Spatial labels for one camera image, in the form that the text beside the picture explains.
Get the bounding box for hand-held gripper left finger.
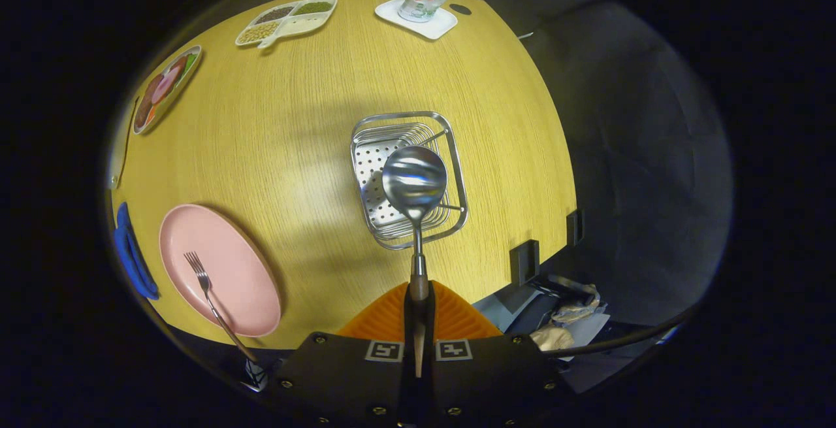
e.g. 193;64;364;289
265;282;419;428

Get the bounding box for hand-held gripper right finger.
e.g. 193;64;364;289
426;282;569;428

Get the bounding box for metal spoon with wooden handle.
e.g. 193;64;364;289
382;146;448;378

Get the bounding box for metal fork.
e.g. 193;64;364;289
184;251;260;363

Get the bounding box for black table clamp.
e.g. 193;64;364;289
566;209;585;248
509;239;541;287

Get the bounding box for crumpled beige cloth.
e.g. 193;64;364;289
529;282;602;352

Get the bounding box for pink plate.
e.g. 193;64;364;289
159;204;282;338

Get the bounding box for blue cloth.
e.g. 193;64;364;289
112;203;160;301

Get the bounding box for white square coaster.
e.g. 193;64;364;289
374;0;458;41

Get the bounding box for white divided tray with beans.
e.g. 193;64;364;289
235;0;338;49

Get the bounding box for grey plate with food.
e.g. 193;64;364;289
133;45;203;136

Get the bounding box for pink ham slice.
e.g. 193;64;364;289
152;65;182;104

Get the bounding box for large brown meat piece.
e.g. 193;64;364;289
135;91;154;129

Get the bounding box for metal wire cutlery rack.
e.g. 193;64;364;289
351;111;469;250

